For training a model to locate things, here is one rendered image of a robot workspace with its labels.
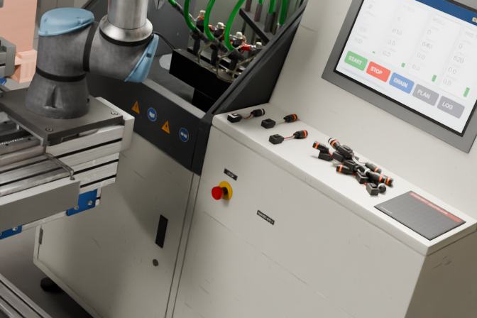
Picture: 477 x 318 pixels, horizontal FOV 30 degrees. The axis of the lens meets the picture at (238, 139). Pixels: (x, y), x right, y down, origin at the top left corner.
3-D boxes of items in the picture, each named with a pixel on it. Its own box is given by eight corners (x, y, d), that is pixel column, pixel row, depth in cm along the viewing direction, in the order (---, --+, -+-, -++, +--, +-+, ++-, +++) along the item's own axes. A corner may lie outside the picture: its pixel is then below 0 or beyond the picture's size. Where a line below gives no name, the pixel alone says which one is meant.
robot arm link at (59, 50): (44, 52, 208) (50, -3, 202) (99, 64, 208) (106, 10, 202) (28, 69, 197) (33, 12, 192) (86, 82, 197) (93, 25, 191)
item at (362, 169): (302, 155, 222) (307, 135, 220) (329, 147, 229) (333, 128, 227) (373, 197, 209) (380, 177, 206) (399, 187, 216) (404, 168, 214)
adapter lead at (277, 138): (273, 145, 224) (275, 138, 223) (267, 141, 225) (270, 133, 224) (307, 138, 232) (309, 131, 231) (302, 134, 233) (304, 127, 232)
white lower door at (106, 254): (35, 258, 309) (55, 81, 280) (40, 256, 311) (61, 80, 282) (153, 365, 272) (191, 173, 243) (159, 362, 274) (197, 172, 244)
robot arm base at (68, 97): (50, 124, 197) (55, 84, 193) (11, 97, 205) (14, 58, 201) (102, 111, 208) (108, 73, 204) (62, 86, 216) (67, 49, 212)
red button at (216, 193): (206, 197, 235) (210, 180, 233) (217, 194, 238) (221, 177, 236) (220, 206, 232) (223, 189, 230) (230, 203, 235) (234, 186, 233)
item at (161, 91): (59, 81, 279) (65, 35, 272) (71, 80, 282) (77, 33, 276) (190, 170, 244) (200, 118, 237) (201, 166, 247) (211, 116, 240)
